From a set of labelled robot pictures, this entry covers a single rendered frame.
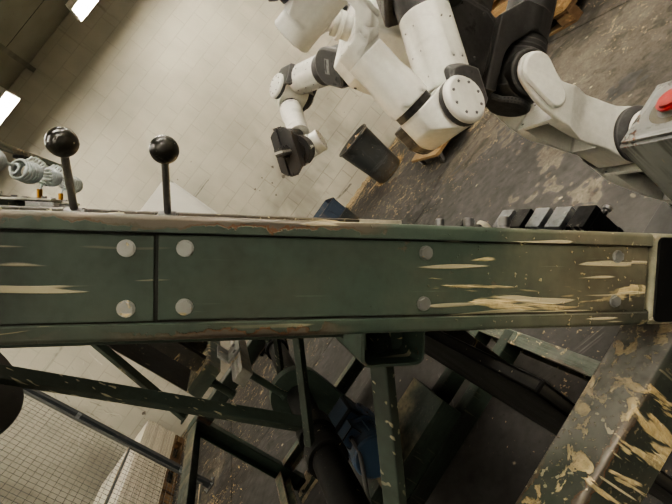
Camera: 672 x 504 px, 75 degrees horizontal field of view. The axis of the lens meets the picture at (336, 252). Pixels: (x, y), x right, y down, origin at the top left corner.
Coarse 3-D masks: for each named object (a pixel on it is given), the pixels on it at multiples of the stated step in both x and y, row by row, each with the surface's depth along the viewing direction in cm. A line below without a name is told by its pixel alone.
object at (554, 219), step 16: (544, 208) 99; (560, 208) 94; (592, 208) 85; (608, 208) 88; (480, 224) 122; (496, 224) 112; (512, 224) 105; (528, 224) 100; (544, 224) 97; (560, 224) 91; (576, 224) 86; (592, 224) 85; (608, 224) 86
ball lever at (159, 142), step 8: (160, 136) 56; (168, 136) 57; (152, 144) 56; (160, 144) 56; (168, 144) 56; (176, 144) 57; (152, 152) 56; (160, 152) 56; (168, 152) 56; (176, 152) 57; (160, 160) 57; (168, 160) 57; (168, 168) 59; (168, 176) 59; (168, 184) 60; (168, 192) 61; (168, 200) 61; (168, 208) 62
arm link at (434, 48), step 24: (432, 0) 71; (408, 24) 73; (432, 24) 70; (408, 48) 74; (432, 48) 70; (456, 48) 70; (432, 72) 70; (456, 72) 68; (456, 96) 65; (480, 96) 67; (456, 120) 66
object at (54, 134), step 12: (48, 132) 53; (60, 132) 53; (72, 132) 54; (48, 144) 53; (60, 144) 53; (72, 144) 54; (60, 156) 54; (72, 180) 57; (72, 192) 58; (72, 204) 59
